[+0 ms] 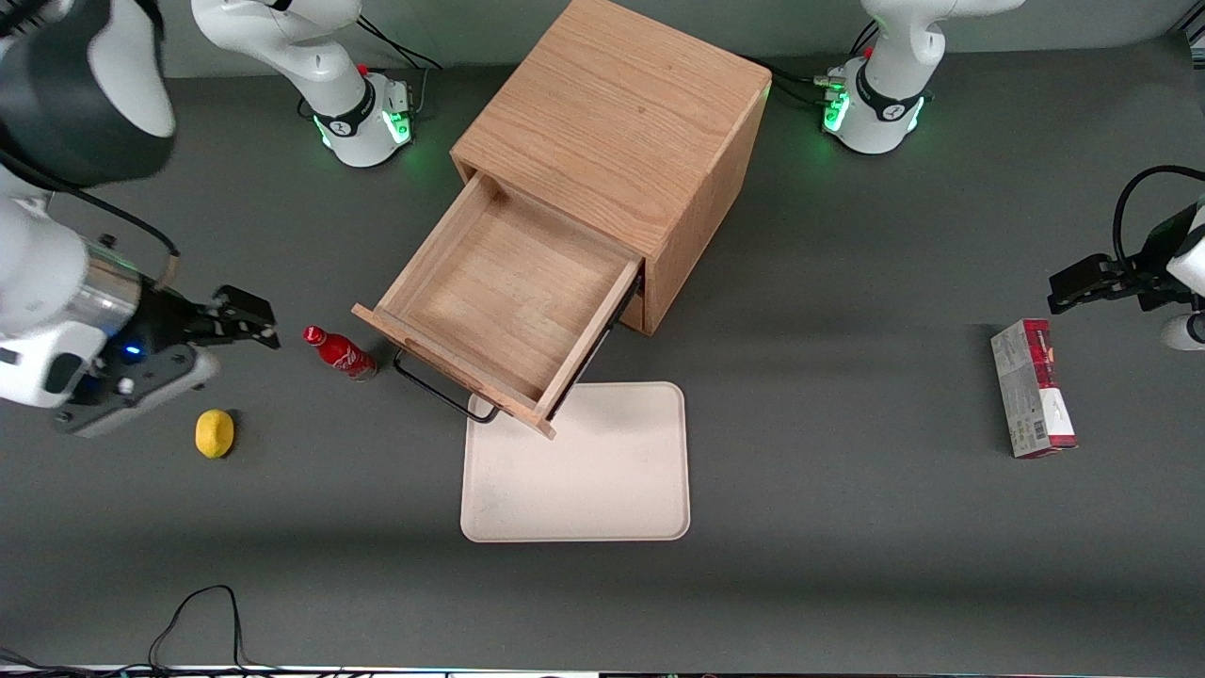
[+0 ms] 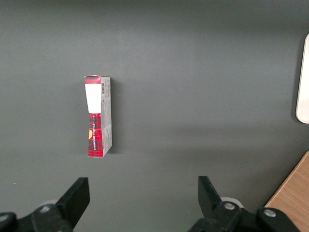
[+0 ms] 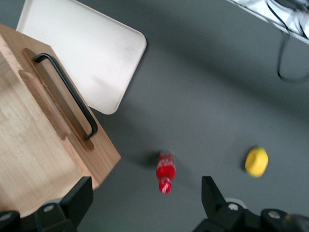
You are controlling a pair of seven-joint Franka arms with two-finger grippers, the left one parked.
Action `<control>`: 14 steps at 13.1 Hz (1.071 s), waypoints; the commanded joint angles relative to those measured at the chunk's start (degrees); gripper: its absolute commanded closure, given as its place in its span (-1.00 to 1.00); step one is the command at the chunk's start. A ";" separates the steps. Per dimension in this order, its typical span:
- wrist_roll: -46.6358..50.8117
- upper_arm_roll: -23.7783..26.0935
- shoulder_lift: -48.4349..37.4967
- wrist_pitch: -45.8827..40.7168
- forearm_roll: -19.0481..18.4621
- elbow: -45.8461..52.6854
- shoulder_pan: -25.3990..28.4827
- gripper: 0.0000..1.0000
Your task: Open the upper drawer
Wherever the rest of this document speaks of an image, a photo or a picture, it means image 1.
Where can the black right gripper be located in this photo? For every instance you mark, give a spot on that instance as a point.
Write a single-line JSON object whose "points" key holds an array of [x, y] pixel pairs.
{"points": [[169, 321]]}

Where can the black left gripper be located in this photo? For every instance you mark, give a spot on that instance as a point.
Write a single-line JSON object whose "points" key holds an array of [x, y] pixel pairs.
{"points": [[1150, 272]]}

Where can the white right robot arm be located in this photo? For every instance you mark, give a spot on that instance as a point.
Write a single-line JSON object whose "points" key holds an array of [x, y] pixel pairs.
{"points": [[320, 56]]}

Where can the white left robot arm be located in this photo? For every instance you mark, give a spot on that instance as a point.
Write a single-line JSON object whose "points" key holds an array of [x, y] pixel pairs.
{"points": [[890, 94]]}

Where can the wooden drawer cabinet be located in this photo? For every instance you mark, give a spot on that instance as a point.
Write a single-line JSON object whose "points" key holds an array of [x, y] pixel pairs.
{"points": [[621, 104]]}

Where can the red cola bottle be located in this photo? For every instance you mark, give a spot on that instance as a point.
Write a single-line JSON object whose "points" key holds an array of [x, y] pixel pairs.
{"points": [[339, 353]]}

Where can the yellow lemon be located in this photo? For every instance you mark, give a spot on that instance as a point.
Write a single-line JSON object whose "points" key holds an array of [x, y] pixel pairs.
{"points": [[215, 434]]}

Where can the grey and red carton box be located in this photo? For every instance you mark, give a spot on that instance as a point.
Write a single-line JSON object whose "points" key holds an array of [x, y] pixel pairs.
{"points": [[1031, 395]]}

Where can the cream plastic tray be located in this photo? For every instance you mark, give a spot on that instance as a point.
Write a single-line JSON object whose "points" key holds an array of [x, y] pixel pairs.
{"points": [[602, 471]]}

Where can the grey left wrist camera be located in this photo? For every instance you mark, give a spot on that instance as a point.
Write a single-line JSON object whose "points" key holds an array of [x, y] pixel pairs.
{"points": [[1184, 333]]}

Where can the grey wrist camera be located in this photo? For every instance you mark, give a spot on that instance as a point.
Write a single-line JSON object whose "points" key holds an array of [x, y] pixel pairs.
{"points": [[141, 388], [1184, 333]]}

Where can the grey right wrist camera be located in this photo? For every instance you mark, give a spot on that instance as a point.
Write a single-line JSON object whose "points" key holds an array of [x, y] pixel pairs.
{"points": [[141, 388]]}

